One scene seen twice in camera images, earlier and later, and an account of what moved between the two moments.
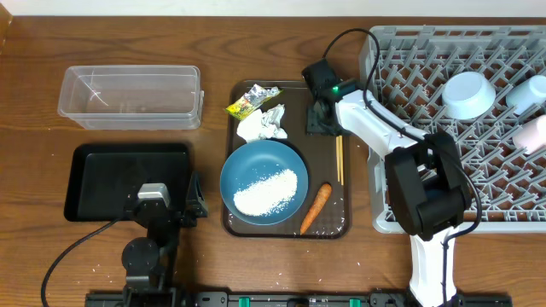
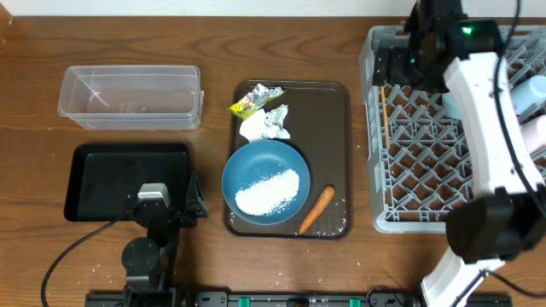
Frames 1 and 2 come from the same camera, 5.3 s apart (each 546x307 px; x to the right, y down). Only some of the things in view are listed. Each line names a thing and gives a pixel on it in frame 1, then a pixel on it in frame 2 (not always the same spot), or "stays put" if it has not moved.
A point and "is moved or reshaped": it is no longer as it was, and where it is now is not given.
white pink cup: x=532 y=136 stays put
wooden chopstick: x=338 y=157 is moved or reshaped
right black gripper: x=312 y=125 to x=397 y=56
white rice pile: x=268 y=195 stays put
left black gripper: x=197 y=207 stays put
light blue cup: x=527 y=95 stays put
